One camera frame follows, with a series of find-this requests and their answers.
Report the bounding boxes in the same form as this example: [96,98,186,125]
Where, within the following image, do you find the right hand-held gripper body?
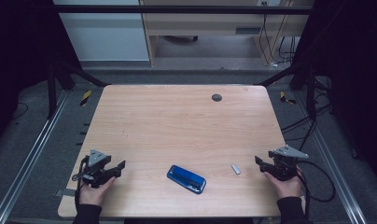
[264,145,310,182]

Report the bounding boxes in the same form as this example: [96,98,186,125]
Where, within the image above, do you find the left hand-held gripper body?
[81,148,119,189]

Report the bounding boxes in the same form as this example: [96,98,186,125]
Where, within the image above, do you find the blue stapler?
[166,164,207,195]

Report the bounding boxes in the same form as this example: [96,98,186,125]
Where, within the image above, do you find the person's right hand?
[263,167,303,201]

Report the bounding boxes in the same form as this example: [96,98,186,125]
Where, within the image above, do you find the person's left hand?
[78,176,117,207]

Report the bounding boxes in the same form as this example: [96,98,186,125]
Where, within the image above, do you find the grey tape piece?
[54,188,77,198]

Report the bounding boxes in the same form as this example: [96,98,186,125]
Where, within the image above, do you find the yellow clamp right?
[279,91,297,105]

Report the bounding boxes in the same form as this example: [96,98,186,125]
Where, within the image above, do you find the yellow clamp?
[79,90,92,107]
[279,91,297,105]

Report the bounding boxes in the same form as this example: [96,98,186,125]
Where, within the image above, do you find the yellow clamp left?
[79,90,92,107]

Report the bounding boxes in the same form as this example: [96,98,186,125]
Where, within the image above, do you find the black curtain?
[0,0,82,148]
[293,0,377,189]

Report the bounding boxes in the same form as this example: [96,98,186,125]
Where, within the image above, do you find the white cabinet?
[52,0,150,62]

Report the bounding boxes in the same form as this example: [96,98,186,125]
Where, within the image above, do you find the black horizontal bar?
[52,4,315,15]

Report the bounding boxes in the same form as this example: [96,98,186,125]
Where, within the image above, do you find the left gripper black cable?
[71,156,89,213]

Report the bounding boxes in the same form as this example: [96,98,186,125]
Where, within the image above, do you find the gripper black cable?
[296,160,337,220]
[71,156,89,213]

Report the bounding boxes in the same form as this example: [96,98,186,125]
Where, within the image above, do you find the black floor cable bundle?
[280,76,332,157]

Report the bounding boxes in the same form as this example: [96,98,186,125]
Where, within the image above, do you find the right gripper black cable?
[296,160,337,220]

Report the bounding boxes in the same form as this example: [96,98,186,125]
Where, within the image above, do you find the aluminium floor rail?
[293,92,369,224]
[0,90,70,224]

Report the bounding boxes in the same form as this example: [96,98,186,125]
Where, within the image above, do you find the black frame strut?
[46,60,110,119]
[257,61,317,121]

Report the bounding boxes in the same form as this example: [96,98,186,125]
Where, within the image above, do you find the thin black floor cable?
[11,102,30,121]

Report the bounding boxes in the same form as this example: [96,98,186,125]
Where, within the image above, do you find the hanging black desk cables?
[258,0,299,68]

